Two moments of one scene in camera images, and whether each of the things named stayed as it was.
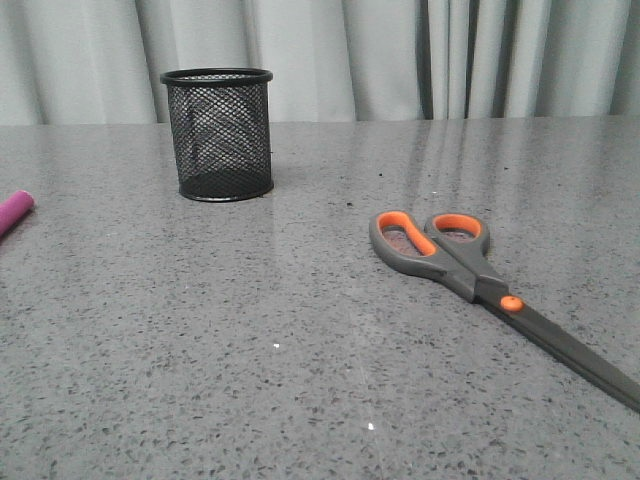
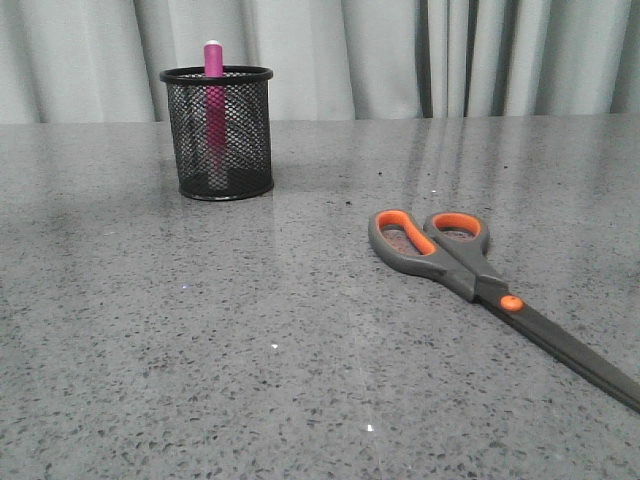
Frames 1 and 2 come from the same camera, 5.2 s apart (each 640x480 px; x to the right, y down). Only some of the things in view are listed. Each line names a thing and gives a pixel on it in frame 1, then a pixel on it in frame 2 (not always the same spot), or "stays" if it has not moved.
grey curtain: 101,61 stays
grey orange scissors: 453,248 stays
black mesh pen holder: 221,119 stays
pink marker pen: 13,210 to 215,110
